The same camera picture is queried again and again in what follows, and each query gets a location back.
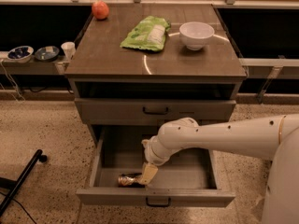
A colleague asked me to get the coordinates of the blue patterned bowl left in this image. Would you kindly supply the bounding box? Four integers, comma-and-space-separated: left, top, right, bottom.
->
7, 46, 34, 63

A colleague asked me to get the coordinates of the closed grey top drawer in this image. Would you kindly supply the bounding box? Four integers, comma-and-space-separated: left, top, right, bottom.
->
75, 98, 236, 126

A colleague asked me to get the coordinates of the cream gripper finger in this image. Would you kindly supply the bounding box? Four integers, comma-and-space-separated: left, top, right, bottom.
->
137, 162, 158, 185

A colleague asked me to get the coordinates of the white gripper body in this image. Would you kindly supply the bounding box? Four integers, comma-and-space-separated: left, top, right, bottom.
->
141, 136, 175, 166

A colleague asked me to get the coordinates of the blue patterned bowl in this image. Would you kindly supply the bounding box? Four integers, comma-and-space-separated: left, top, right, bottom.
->
35, 46, 60, 62
7, 46, 34, 63

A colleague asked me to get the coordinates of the green chip bag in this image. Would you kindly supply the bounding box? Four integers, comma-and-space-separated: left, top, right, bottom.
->
121, 16, 171, 52

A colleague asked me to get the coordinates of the grey side shelf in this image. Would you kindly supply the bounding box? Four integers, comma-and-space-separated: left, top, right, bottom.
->
0, 56, 69, 76

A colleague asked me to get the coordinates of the black stand leg left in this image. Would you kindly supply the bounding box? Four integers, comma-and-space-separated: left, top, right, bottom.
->
0, 149, 48, 216

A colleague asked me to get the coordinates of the grey drawer cabinet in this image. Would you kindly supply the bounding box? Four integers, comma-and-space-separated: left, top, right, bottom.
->
64, 3, 248, 147

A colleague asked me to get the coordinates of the grey drawer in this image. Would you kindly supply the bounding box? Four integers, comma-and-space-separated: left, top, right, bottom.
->
77, 126, 235, 207
75, 98, 236, 126

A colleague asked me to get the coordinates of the red apple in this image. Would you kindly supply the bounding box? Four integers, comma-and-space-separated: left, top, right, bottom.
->
92, 0, 109, 20

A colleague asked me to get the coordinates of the white bowl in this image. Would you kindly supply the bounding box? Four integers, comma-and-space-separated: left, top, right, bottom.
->
179, 21, 215, 50

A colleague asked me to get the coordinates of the white cable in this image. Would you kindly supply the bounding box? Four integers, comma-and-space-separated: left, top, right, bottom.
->
0, 59, 26, 102

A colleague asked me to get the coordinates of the blue patterned bowl right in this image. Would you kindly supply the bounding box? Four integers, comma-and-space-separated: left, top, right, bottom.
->
35, 46, 60, 62

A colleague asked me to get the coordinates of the white paper cup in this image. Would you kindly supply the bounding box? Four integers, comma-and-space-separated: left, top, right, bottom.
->
61, 42, 76, 60

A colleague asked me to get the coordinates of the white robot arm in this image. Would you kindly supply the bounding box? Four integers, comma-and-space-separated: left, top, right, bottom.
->
139, 114, 299, 224

